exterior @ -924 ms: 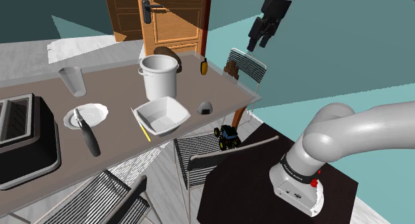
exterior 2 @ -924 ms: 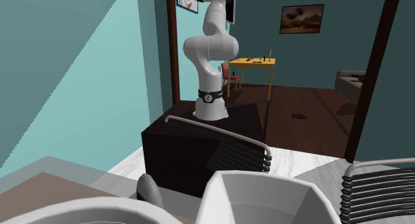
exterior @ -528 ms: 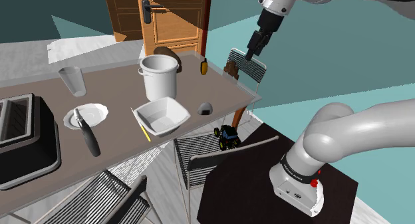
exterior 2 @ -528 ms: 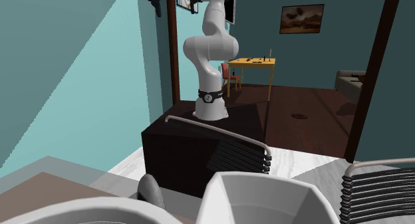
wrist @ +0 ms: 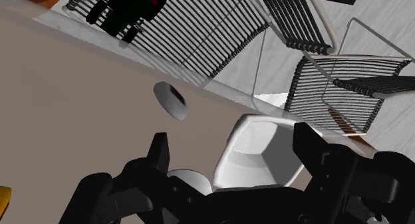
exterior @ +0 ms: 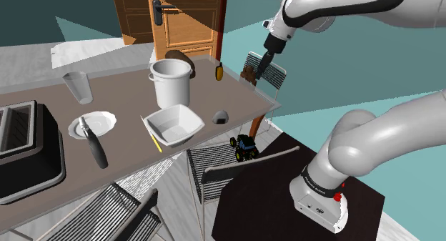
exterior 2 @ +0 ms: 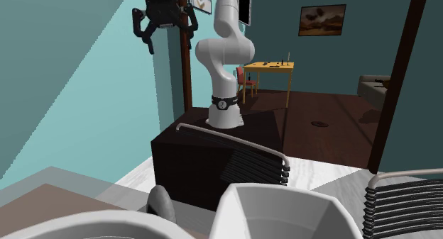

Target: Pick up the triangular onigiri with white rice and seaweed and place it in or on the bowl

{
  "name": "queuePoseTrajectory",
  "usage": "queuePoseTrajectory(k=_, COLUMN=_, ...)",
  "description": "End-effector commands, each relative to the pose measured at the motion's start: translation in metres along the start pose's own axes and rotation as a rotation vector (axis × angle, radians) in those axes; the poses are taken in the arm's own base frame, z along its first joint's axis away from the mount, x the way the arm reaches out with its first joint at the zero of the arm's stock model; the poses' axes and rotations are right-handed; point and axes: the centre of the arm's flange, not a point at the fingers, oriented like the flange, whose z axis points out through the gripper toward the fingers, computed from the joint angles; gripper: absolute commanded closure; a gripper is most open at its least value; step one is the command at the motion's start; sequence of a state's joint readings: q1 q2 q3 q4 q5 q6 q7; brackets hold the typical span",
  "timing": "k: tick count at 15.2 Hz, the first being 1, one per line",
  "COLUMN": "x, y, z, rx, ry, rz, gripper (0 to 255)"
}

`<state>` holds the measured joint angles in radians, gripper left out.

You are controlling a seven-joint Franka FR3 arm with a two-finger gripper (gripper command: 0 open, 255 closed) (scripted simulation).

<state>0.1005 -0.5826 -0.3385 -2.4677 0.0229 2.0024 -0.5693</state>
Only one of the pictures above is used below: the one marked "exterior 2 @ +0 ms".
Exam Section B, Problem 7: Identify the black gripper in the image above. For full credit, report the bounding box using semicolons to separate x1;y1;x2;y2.
132;0;199;55

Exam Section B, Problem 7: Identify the red chair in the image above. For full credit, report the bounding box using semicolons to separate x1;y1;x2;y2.
236;66;258;98

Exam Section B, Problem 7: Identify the yellow table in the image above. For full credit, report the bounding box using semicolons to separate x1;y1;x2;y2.
241;52;295;109

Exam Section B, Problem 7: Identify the dark robot stand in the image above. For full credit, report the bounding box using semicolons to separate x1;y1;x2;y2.
151;106;285;212

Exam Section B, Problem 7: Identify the grey oblong object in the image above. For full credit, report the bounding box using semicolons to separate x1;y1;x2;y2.
146;184;177;224

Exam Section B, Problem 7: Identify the white round bowl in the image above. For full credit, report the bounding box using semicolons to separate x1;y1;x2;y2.
0;209;195;239

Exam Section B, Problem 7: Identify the beige sofa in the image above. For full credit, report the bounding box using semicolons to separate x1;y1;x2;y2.
356;74;392;110

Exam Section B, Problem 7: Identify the white angular bowl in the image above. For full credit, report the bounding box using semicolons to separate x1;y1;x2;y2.
209;182;365;239

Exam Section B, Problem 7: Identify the white framed wall picture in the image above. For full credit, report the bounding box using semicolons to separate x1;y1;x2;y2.
188;0;213;16

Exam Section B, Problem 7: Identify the brown landscape wall picture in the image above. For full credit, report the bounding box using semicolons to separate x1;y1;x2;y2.
297;4;347;37

